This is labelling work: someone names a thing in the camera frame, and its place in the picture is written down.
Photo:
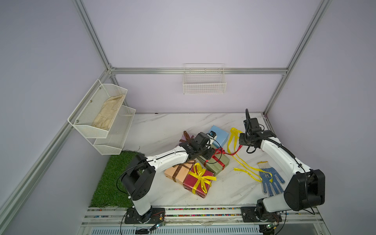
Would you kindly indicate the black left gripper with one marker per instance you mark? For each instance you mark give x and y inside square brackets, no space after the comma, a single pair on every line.
[210,152]

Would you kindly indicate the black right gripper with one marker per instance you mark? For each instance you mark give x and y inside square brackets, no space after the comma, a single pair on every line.
[242,140]

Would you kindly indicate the green gift box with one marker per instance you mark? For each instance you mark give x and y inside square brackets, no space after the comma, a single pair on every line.
[214,169]

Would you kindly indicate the light blue gift box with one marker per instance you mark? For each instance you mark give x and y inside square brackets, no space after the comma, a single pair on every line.
[221,137]

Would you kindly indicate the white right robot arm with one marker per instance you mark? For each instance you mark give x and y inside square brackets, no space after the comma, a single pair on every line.
[302,188]

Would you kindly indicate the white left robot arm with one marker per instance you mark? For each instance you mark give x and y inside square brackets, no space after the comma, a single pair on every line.
[138,177]

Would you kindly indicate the purple gift box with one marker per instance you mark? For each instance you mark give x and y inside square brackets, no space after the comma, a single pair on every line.
[186,138]

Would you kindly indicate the brown ribbon on orange box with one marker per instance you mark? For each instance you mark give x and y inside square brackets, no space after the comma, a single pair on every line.
[180,167]

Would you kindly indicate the orange gift box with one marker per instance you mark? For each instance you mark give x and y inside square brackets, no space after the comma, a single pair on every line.
[170,171]

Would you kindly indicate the yellow ribbon on red box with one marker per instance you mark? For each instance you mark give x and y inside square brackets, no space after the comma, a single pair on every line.
[202,179]

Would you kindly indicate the red gift box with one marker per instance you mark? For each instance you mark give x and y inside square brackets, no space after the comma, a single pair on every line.
[190,181]

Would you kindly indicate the blue dotted work glove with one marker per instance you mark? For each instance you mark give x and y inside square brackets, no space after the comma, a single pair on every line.
[271,180]

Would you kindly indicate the green artificial grass mat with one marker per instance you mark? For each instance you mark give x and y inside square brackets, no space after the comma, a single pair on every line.
[110,192]

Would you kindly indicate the white two-tier mesh shelf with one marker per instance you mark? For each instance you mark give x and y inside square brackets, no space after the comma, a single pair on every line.
[105,142]

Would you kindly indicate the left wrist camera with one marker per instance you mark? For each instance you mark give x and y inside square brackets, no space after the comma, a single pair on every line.
[212,135]

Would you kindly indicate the white wire wall basket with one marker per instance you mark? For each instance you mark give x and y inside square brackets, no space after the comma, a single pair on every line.
[204,79]

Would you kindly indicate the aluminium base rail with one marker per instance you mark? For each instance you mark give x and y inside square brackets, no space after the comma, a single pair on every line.
[201,220]

